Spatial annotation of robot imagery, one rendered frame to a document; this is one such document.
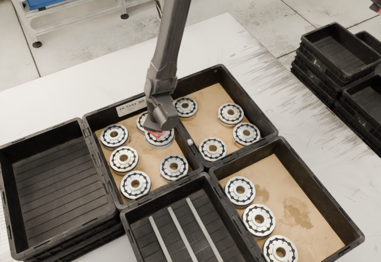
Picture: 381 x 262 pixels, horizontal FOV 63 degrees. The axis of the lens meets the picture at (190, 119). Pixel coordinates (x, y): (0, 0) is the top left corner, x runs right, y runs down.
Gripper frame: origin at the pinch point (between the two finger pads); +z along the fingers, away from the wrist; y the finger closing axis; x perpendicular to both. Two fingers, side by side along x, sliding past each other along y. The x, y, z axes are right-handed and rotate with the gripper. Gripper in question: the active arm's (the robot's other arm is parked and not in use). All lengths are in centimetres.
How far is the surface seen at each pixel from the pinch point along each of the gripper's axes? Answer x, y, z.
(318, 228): -58, -13, 9
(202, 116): -10.8, 18.1, 11.4
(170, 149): -3.9, -0.4, 11.0
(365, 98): -95, 93, 57
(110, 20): 118, 158, 101
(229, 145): -24.4, 8.3, 10.8
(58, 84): 64, 24, 26
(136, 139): 10.1, 0.1, 11.3
